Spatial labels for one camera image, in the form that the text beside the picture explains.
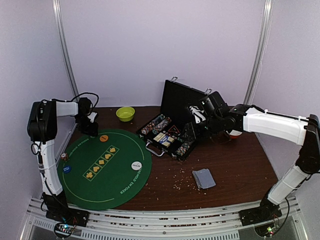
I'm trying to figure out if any orange white bowl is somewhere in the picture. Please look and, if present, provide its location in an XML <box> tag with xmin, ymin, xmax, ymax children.
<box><xmin>224</xmin><ymin>130</ymin><xmax>242</xmax><ymax>141</ymax></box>

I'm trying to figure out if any left aluminium post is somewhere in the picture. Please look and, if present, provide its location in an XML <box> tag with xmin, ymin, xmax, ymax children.
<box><xmin>52</xmin><ymin>0</ymin><xmax>80</xmax><ymax>100</ymax></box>

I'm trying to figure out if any poker chip row right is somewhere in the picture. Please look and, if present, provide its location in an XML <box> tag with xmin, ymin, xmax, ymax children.
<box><xmin>175</xmin><ymin>139</ymin><xmax>195</xmax><ymax>157</ymax></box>

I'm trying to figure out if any lime green bowl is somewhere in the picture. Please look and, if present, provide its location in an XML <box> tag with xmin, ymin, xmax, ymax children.
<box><xmin>116</xmin><ymin>106</ymin><xmax>136</xmax><ymax>122</ymax></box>

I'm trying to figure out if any poker chip row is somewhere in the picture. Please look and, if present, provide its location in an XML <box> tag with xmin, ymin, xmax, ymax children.
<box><xmin>141</xmin><ymin>114</ymin><xmax>165</xmax><ymax>135</ymax></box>
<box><xmin>152</xmin><ymin>117</ymin><xmax>172</xmax><ymax>134</ymax></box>
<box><xmin>175</xmin><ymin>139</ymin><xmax>195</xmax><ymax>157</ymax></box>

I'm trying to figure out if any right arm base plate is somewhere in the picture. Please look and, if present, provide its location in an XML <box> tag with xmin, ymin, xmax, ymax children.
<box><xmin>239</xmin><ymin>206</ymin><xmax>282</xmax><ymax>226</ymax></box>

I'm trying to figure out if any right aluminium post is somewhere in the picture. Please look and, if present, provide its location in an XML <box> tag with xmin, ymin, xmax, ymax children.
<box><xmin>243</xmin><ymin>0</ymin><xmax>274</xmax><ymax>105</ymax></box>

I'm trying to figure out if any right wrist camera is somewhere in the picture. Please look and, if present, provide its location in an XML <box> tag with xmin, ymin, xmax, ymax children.
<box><xmin>199</xmin><ymin>91</ymin><xmax>230</xmax><ymax>117</ymax></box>

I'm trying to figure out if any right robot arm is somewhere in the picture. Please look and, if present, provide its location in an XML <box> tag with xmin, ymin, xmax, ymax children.
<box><xmin>186</xmin><ymin>104</ymin><xmax>320</xmax><ymax>221</ymax></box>

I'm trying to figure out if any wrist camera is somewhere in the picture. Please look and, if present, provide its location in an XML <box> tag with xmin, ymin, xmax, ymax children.
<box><xmin>199</xmin><ymin>91</ymin><xmax>230</xmax><ymax>117</ymax></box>
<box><xmin>77</xmin><ymin>97</ymin><xmax>92</xmax><ymax>116</ymax></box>

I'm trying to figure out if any black poker chip case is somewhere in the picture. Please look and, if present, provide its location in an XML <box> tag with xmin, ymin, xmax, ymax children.
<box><xmin>136</xmin><ymin>80</ymin><xmax>207</xmax><ymax>162</ymax></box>

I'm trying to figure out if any orange big blind button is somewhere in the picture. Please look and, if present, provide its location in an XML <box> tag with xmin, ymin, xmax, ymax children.
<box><xmin>99</xmin><ymin>134</ymin><xmax>109</xmax><ymax>143</ymax></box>

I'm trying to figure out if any aluminium post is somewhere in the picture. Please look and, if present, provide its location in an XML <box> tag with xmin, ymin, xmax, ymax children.
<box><xmin>52</xmin><ymin>0</ymin><xmax>80</xmax><ymax>100</ymax></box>
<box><xmin>243</xmin><ymin>0</ymin><xmax>274</xmax><ymax>105</ymax></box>

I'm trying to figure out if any black red triangle token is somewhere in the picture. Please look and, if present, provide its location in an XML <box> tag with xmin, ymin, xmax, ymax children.
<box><xmin>167</xmin><ymin>125</ymin><xmax>180</xmax><ymax>135</ymax></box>

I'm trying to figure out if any white dealer button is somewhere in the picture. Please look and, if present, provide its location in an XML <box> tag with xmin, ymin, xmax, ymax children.
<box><xmin>131</xmin><ymin>161</ymin><xmax>142</xmax><ymax>171</ymax></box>

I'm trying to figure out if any green round poker mat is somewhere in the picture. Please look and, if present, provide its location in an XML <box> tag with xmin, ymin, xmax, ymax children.
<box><xmin>57</xmin><ymin>128</ymin><xmax>152</xmax><ymax>211</ymax></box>

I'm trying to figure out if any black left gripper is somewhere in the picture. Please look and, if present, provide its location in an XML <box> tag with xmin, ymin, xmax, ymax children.
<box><xmin>75</xmin><ymin>115</ymin><xmax>100</xmax><ymax>137</ymax></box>

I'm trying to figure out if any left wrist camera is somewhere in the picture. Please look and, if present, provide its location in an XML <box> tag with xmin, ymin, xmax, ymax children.
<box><xmin>77</xmin><ymin>97</ymin><xmax>92</xmax><ymax>116</ymax></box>

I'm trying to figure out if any grey playing card deck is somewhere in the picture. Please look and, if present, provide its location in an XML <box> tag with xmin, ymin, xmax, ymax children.
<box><xmin>192</xmin><ymin>168</ymin><xmax>216</xmax><ymax>189</ymax></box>

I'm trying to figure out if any poker chip row far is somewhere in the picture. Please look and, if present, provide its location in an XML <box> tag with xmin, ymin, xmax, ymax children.
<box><xmin>141</xmin><ymin>114</ymin><xmax>165</xmax><ymax>135</ymax></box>

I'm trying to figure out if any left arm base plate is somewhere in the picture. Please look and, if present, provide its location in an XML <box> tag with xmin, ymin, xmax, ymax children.
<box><xmin>45</xmin><ymin>208</ymin><xmax>90</xmax><ymax>227</ymax></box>

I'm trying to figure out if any blue boxed card deck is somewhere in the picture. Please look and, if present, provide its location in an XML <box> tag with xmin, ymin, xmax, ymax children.
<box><xmin>153</xmin><ymin>132</ymin><xmax>175</xmax><ymax>147</ymax></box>

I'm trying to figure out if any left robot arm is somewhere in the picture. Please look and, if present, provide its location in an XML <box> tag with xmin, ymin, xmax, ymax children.
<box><xmin>27</xmin><ymin>97</ymin><xmax>99</xmax><ymax>222</ymax></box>

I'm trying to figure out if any blue small blind button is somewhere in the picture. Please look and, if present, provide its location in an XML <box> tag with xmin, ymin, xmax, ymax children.
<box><xmin>62</xmin><ymin>165</ymin><xmax>72</xmax><ymax>174</ymax></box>

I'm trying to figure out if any small poker chip stack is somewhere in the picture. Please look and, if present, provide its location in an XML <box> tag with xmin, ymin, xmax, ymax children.
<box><xmin>60</xmin><ymin>152</ymin><xmax>69</xmax><ymax>162</ymax></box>

